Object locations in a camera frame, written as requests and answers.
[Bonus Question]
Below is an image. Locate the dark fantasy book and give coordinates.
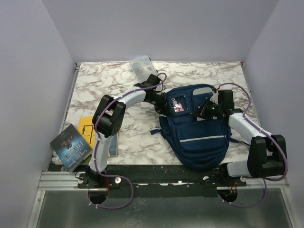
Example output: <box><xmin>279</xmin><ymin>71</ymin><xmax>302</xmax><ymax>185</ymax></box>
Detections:
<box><xmin>50</xmin><ymin>124</ymin><xmax>92</xmax><ymax>172</ymax></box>

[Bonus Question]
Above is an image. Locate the navy blue student backpack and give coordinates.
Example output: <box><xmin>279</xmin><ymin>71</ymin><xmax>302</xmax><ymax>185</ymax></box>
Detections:
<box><xmin>150</xmin><ymin>84</ymin><xmax>237</xmax><ymax>170</ymax></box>

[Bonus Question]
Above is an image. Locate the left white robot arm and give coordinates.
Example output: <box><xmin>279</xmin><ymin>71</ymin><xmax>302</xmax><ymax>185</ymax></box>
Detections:
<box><xmin>89</xmin><ymin>73</ymin><xmax>172</xmax><ymax>188</ymax></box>

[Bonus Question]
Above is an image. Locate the yellow notebook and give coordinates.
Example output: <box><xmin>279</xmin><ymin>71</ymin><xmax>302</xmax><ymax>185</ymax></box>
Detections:
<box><xmin>78</xmin><ymin>116</ymin><xmax>95</xmax><ymax>149</ymax></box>

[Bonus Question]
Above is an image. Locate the clear plastic pencil case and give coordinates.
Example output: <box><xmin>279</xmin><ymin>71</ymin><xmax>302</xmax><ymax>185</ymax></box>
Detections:
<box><xmin>129</xmin><ymin>55</ymin><xmax>158</xmax><ymax>83</ymax></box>

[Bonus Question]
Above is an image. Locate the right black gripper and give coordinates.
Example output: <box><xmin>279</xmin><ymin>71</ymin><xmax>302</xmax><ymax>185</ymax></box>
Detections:
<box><xmin>194</xmin><ymin>98</ymin><xmax>223</xmax><ymax>121</ymax></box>

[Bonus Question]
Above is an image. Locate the black metal base rail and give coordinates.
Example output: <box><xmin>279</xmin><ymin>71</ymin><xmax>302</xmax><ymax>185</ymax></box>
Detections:
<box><xmin>47</xmin><ymin>163</ymin><xmax>262</xmax><ymax>199</ymax></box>

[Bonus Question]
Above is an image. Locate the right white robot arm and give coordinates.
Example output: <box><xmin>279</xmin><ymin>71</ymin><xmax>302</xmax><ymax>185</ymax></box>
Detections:
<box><xmin>192</xmin><ymin>90</ymin><xmax>288</xmax><ymax>186</ymax></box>

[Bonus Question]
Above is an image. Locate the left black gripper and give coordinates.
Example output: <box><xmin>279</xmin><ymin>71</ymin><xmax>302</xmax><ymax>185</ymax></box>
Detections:
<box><xmin>146</xmin><ymin>92</ymin><xmax>173</xmax><ymax>116</ymax></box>

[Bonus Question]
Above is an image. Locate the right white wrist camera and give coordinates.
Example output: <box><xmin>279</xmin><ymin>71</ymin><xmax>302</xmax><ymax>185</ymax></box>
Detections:
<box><xmin>210</xmin><ymin>92</ymin><xmax>219</xmax><ymax>105</ymax></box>

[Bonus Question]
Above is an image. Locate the blue landscape book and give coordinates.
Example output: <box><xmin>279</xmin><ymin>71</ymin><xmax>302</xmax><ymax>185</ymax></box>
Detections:
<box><xmin>108</xmin><ymin>134</ymin><xmax>118</xmax><ymax>157</ymax></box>

